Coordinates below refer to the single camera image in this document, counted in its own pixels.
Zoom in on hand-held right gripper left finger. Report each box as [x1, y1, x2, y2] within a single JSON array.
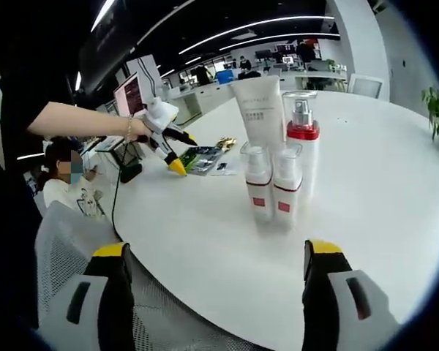
[[47, 241, 135, 351]]

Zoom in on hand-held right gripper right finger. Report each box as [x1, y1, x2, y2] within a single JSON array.
[[302, 239, 402, 351]]

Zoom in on dark green printed skincare sachet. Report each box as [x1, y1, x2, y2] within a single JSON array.
[[178, 145, 225, 177]]

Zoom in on gold foil skincare sachet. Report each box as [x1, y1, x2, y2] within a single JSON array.
[[217, 136, 239, 151]]

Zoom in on small white skincare sachet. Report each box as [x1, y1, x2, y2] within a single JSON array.
[[209, 162, 239, 177]]

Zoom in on white skincare tube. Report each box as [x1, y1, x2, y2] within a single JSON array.
[[230, 75, 283, 148]]

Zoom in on small white skincare spray bottle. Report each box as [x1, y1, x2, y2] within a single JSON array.
[[240, 141, 274, 224], [271, 143, 304, 232]]

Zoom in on large red-collared skincare bottle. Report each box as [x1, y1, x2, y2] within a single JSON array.
[[280, 90, 322, 224]]

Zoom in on blue storage box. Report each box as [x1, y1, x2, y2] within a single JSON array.
[[215, 70, 239, 85]]

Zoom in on person's left hand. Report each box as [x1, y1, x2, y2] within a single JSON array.
[[130, 116, 151, 146]]

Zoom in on open laptop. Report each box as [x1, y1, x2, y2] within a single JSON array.
[[112, 71, 149, 120]]

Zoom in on white office counter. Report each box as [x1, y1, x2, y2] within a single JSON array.
[[168, 82, 235, 125]]

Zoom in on black oval device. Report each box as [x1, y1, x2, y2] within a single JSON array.
[[119, 163, 144, 184]]

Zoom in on black-legged laptop stand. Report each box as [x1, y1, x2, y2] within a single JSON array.
[[94, 135, 142, 173]]

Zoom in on grey mesh office chair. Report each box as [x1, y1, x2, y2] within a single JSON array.
[[34, 200, 249, 351]]

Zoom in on ceiling light strips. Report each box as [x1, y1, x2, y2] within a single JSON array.
[[16, 0, 341, 162]]

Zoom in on black hanging display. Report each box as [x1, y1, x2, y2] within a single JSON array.
[[78, 0, 136, 80]]

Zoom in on person's black printed shirt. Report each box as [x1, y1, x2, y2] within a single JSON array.
[[0, 0, 82, 330]]

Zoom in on potted green plant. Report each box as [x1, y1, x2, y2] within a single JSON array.
[[420, 86, 439, 142]]

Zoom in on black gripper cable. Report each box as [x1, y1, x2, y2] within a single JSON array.
[[110, 140, 135, 237]]

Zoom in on white frame chair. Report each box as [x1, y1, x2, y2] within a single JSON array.
[[347, 72, 384, 100]]

